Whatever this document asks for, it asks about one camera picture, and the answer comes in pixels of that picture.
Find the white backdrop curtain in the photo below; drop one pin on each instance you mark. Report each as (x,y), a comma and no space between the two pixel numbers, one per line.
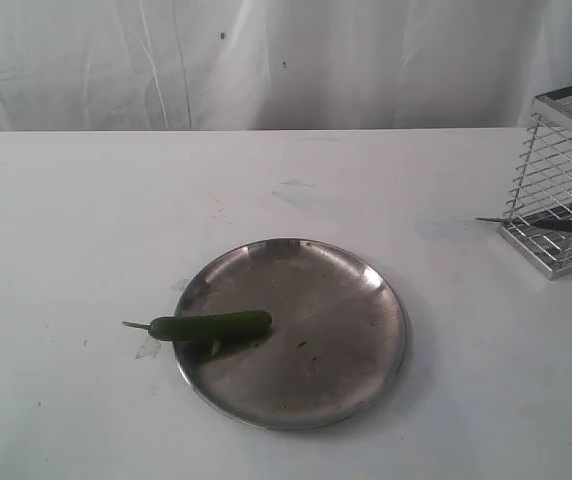
(244,65)

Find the black knife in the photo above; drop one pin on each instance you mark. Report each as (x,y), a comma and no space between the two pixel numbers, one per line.
(562,225)

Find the green cucumber with stem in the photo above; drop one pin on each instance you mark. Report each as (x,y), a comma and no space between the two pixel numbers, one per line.
(230,326)

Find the round steel plate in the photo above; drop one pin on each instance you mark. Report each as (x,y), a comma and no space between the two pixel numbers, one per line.
(337,342)

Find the dark green cucumber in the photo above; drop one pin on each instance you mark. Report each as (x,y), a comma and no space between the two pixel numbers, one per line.
(215,348)

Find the chrome wire utensil holder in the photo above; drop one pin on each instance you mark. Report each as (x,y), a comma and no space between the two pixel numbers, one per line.
(542,189)

